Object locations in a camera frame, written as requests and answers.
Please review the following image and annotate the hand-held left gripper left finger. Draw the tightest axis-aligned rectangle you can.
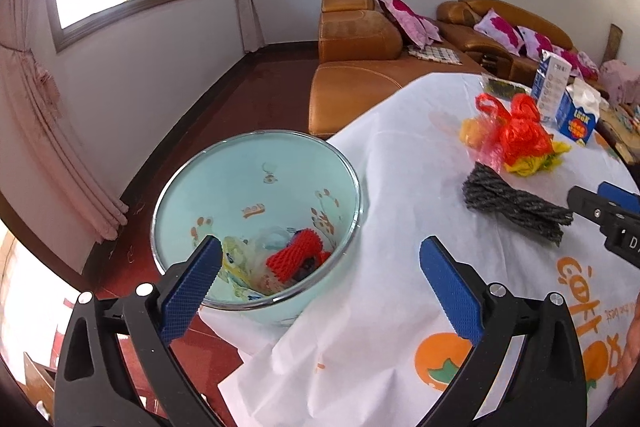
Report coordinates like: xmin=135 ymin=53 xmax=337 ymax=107
xmin=54 ymin=234 xmax=223 ymax=427

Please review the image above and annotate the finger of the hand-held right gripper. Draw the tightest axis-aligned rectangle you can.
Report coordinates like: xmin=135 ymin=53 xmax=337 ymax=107
xmin=597 ymin=181 xmax=640 ymax=208
xmin=567 ymin=186 xmax=640 ymax=269

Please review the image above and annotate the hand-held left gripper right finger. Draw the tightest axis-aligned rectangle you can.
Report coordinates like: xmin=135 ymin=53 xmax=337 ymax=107
xmin=417 ymin=235 xmax=589 ymax=427

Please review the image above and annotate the dark grey rope bundle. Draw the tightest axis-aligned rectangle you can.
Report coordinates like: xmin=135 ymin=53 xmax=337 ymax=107
xmin=462 ymin=161 xmax=575 ymax=249

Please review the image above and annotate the red foam net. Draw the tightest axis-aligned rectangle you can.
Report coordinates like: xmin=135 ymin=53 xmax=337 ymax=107
xmin=264 ymin=229 xmax=332 ymax=286

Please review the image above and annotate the light green enamel bowl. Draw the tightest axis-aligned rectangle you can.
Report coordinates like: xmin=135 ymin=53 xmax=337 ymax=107
xmin=150 ymin=130 xmax=362 ymax=326

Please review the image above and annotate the person's right hand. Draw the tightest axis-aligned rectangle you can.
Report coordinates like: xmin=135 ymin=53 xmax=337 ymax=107
xmin=620 ymin=302 xmax=640 ymax=389

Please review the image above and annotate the wooden coffee table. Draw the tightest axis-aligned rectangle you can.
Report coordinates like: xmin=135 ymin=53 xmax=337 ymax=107
xmin=599 ymin=104 xmax=640 ymax=168

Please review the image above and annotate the yellow plastic bag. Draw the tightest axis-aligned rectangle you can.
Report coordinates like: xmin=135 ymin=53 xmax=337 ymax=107
xmin=504 ymin=139 xmax=572 ymax=178

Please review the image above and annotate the blue gable-top carton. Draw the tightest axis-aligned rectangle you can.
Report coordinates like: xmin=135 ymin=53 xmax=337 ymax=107
xmin=555 ymin=79 xmax=601 ymax=148

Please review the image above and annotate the white orange-print tablecloth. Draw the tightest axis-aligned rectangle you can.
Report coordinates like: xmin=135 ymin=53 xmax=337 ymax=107
xmin=197 ymin=72 xmax=640 ymax=427

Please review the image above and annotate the pink cloth cover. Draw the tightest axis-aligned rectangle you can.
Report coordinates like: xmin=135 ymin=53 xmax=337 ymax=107
xmin=598 ymin=59 xmax=640 ymax=104

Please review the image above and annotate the red plastic bag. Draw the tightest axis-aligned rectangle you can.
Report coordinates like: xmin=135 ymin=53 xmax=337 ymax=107
xmin=474 ymin=93 xmax=554 ymax=170

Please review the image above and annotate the pink floral pillow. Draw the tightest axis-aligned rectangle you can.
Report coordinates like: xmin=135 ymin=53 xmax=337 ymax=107
xmin=473 ymin=9 xmax=526 ymax=56
xmin=517 ymin=25 xmax=556 ymax=58
xmin=575 ymin=51 xmax=601 ymax=80
xmin=552 ymin=46 xmax=584 ymax=74
xmin=369 ymin=0 xmax=444 ymax=48

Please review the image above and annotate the white carton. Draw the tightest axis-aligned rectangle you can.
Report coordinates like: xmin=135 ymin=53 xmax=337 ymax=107
xmin=530 ymin=49 xmax=573 ymax=126

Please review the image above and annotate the pink clear plastic bag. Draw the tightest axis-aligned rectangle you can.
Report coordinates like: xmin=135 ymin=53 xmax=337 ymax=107
xmin=477 ymin=141 xmax=507 ymax=174

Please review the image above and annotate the rolled brown mat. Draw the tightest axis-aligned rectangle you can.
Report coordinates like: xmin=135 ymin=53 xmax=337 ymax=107
xmin=603 ymin=24 xmax=624 ymax=66

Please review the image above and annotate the dark green packet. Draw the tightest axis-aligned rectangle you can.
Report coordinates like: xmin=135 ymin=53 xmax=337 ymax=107
xmin=482 ymin=76 xmax=531 ymax=100

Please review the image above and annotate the wooden chair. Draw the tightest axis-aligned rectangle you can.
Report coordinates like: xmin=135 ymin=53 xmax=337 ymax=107
xmin=22 ymin=297 xmax=67 ymax=427

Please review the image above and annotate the orange leather long sofa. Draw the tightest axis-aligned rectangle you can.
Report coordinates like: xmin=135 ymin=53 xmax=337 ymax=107
xmin=436 ymin=0 xmax=602 ymax=84

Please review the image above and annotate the orange leather chaise sofa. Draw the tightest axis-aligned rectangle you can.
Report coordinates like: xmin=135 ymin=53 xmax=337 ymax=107
xmin=307 ymin=0 xmax=482 ymax=140

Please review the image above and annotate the checkered cloth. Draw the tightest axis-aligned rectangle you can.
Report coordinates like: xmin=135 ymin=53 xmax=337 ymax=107
xmin=407 ymin=44 xmax=464 ymax=66

